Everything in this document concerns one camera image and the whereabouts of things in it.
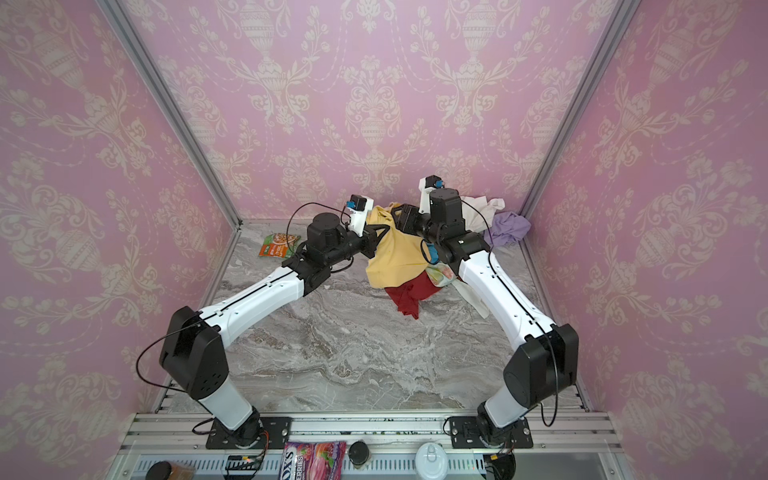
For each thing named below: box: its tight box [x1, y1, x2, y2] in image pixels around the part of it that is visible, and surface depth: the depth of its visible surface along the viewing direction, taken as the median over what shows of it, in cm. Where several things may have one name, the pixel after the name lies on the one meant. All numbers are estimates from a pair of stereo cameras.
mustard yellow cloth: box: [366, 202, 430, 289], surface depth 82 cm
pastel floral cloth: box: [425, 263, 457, 288], surface depth 99 cm
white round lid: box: [415, 442, 449, 480], surface depth 67 cm
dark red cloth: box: [384, 270, 441, 319], surface depth 99 cm
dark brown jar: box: [145, 460, 196, 480], surface depth 63 cm
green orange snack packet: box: [258, 232, 301, 258], surface depth 114 cm
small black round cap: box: [348, 441, 370, 465], surface depth 65 cm
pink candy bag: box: [278, 441, 347, 480], surface depth 70 cm
